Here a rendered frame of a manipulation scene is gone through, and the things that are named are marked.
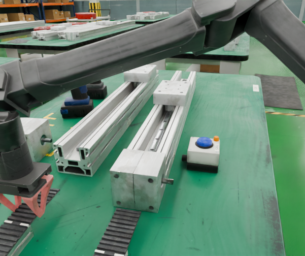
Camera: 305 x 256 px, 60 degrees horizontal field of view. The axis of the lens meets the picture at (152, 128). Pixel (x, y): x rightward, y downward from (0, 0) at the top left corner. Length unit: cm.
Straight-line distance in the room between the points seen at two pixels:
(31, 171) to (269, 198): 50
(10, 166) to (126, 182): 22
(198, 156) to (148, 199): 19
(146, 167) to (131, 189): 6
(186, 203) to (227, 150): 27
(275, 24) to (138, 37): 23
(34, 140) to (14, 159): 30
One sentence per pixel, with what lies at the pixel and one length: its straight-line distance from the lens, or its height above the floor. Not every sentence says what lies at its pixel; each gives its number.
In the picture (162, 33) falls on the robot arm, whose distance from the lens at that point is 47.
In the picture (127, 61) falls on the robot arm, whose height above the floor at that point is 109.
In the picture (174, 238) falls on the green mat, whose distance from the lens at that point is 54.
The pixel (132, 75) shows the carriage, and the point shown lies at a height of 89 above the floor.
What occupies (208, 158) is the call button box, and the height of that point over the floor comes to 82.
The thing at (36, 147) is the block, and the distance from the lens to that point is 80.
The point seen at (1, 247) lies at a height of 82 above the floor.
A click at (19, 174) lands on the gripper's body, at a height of 92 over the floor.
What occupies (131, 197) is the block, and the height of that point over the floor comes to 81.
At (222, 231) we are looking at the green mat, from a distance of 57.
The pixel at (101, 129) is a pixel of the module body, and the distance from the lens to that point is 75.
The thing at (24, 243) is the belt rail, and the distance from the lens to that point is 58.
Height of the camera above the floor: 119
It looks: 26 degrees down
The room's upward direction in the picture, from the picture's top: 1 degrees counter-clockwise
